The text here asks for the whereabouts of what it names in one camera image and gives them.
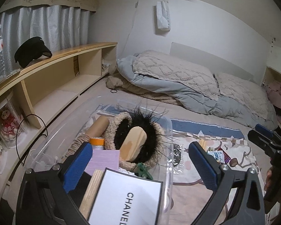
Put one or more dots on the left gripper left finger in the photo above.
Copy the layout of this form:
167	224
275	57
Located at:
43	197

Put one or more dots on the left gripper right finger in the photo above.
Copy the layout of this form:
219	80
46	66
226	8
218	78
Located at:
247	206

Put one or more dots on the red cigarette pack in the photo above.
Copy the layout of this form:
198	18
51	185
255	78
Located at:
226	156

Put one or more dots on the plywood block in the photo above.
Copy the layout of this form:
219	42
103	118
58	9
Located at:
91	192

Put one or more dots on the blue white packet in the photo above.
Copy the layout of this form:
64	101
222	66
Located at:
218	155

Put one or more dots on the cartoon patterned blanket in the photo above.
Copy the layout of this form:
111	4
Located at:
189	195

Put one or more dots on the purple paper booklet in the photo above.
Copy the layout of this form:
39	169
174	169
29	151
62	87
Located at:
102	159

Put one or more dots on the orange capped bottle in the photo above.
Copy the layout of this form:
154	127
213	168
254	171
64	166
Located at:
97	143

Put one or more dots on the white Chanel box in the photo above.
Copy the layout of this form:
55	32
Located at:
126	199

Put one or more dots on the doll in clear case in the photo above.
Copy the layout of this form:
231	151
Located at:
11	128

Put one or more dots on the clear plastic storage bin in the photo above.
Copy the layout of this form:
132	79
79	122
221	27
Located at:
53	149

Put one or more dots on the cardboard tube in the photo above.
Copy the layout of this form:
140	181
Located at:
98	127

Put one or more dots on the pink clothes pile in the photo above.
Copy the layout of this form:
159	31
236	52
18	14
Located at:
273	91

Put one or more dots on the beige quilted right pillow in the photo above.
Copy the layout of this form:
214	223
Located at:
245	92

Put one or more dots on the beige quilted pillow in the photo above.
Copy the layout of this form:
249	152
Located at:
166	67
245	92

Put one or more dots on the grey blue duvet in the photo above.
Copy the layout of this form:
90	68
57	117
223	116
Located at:
225	107

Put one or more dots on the oval wooden box in bag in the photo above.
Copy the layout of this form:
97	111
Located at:
132	144

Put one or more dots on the fuzzy beige feathered bag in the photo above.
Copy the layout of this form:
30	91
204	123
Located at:
158	148

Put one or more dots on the wooden bedside shelf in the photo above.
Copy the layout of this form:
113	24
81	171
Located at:
44	89

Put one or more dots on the black cap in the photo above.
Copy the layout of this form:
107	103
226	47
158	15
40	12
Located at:
30	50

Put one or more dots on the beige quilted left pillow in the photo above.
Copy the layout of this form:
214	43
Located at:
166	67

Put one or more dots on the grey curtain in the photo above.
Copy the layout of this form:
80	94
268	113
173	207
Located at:
60	27

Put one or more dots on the white hanging paper bag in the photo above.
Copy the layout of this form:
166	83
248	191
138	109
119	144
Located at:
163	15

